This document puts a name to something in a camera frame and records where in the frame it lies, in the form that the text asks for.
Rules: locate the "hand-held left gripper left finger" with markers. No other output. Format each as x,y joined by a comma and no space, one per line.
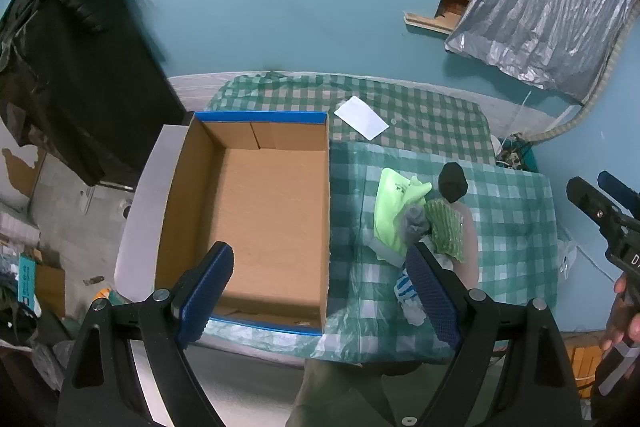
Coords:
206,292

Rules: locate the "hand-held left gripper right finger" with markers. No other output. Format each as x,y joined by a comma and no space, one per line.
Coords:
434,302

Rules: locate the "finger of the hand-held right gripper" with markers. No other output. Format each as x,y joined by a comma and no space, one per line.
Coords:
592,202
620,194

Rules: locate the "white blue striped sock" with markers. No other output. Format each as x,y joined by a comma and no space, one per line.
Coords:
404,289

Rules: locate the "pale pink sock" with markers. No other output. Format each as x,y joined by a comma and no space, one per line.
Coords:
470,247

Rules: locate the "green striped sock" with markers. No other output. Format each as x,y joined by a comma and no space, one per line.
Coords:
445,232

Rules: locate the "grey sock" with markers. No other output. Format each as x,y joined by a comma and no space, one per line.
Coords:
412,222

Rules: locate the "neon green cloth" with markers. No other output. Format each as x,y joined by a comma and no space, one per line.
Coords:
390,217

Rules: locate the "blue-sided cardboard box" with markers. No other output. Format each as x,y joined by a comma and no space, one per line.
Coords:
270,207

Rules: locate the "black knit sock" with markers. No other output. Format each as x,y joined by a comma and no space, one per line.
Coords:
452,182

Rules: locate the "person's right hand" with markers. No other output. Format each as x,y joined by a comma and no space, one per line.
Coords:
622,322

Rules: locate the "green white checked plastic sheet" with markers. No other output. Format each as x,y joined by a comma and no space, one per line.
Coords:
510,227

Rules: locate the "white power strip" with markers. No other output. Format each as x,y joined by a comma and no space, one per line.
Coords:
512,157

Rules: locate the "orange wooden crate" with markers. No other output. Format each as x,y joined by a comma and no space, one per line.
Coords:
585,372

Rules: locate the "person's olive trouser leg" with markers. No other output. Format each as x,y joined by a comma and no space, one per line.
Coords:
340,397

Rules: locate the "teal printed carton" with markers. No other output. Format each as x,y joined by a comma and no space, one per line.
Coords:
27,279

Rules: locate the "green brown checked cloth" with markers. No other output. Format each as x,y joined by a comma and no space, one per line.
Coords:
425,122

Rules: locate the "white paper card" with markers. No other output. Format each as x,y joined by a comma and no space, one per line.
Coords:
362,117

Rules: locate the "silver foil cover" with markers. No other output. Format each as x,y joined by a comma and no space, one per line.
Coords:
540,7

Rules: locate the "wooden plank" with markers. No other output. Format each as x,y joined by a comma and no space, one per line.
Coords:
425,22

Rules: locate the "black hanging jacket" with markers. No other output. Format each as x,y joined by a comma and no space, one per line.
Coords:
75,57

